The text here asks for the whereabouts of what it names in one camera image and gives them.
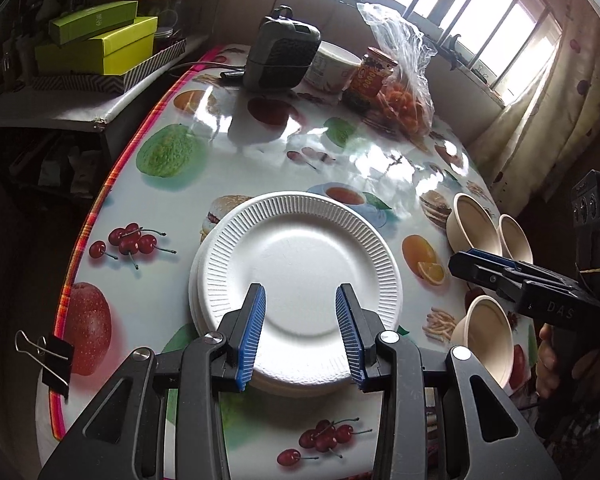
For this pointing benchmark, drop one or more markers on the person's right hand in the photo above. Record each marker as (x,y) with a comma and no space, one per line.
(547,360)

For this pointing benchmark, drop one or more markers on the person's right forearm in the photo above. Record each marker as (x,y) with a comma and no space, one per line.
(580,425)

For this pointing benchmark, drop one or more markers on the beige paper bowl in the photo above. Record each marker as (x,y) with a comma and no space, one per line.
(487,332)
(472,225)
(515,240)

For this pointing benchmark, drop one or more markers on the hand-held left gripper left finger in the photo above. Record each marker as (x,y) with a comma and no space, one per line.
(250,340)

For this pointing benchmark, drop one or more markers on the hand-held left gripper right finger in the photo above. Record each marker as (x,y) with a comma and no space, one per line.
(350,340)

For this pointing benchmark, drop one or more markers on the olive green flat box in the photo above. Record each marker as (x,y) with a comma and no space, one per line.
(92,20)

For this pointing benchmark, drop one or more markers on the spotted cream curtain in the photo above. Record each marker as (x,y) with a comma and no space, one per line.
(545,110)

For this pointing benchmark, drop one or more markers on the white foam plate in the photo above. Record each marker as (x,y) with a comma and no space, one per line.
(300,389)
(300,395)
(300,260)

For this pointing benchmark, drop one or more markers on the lime green box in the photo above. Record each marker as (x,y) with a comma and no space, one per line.
(100,50)

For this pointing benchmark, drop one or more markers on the clear plastic bag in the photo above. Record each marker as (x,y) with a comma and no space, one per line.
(405,45)

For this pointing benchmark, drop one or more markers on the red label glass jar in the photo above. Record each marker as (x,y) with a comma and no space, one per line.
(367,80)

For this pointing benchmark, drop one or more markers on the white side cabinet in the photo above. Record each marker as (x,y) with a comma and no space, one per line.
(55,105)

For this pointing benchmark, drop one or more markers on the striped grey tray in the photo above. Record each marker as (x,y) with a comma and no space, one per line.
(105,81)

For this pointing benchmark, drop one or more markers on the barred window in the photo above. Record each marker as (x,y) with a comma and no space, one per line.
(455,10)

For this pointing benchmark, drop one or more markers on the white paper tub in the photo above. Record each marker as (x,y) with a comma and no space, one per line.
(330,67)

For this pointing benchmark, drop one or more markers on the black binder clip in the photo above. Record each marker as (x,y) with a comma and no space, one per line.
(55,360)

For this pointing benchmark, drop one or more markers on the pile of small oranges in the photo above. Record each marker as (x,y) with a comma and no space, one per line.
(405,107)

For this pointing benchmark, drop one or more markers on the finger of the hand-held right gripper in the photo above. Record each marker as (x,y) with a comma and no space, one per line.
(480,275)
(495,259)

